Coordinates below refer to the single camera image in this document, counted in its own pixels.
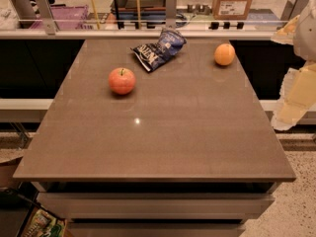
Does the purple plastic crate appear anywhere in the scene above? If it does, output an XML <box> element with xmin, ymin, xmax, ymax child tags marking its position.
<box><xmin>30</xmin><ymin>5</ymin><xmax>90</xmax><ymax>31</ymax></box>

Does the orange fruit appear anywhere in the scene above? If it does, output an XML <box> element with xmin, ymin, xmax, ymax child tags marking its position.
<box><xmin>214</xmin><ymin>43</ymin><xmax>235</xmax><ymax>66</ymax></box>

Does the metal railing post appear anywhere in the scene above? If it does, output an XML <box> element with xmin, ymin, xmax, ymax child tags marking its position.
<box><xmin>36</xmin><ymin>0</ymin><xmax>56</xmax><ymax>35</ymax></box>
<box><xmin>280</xmin><ymin>0</ymin><xmax>309</xmax><ymax>21</ymax></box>
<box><xmin>166</xmin><ymin>0</ymin><xmax>177</xmax><ymax>29</ymax></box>

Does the brown cardboard box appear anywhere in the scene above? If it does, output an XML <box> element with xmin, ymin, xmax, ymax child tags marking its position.
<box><xmin>212</xmin><ymin>0</ymin><xmax>253</xmax><ymax>20</ymax></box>

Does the colourful snack box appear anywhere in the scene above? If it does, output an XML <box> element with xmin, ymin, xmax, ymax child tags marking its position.
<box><xmin>20</xmin><ymin>208</ymin><xmax>66</xmax><ymax>237</ymax></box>

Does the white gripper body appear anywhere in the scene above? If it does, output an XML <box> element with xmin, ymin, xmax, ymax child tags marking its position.
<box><xmin>293</xmin><ymin>0</ymin><xmax>316</xmax><ymax>62</ymax></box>

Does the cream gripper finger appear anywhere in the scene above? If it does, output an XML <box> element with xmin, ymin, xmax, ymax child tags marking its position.
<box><xmin>271</xmin><ymin>63</ymin><xmax>316</xmax><ymax>131</ymax></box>
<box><xmin>271</xmin><ymin>15</ymin><xmax>300</xmax><ymax>45</ymax></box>

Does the red apple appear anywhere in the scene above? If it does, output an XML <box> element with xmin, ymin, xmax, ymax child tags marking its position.
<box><xmin>108</xmin><ymin>67</ymin><xmax>136</xmax><ymax>95</ymax></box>

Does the blue chip bag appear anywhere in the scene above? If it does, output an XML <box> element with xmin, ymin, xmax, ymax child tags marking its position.
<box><xmin>132</xmin><ymin>29</ymin><xmax>187</xmax><ymax>73</ymax></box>

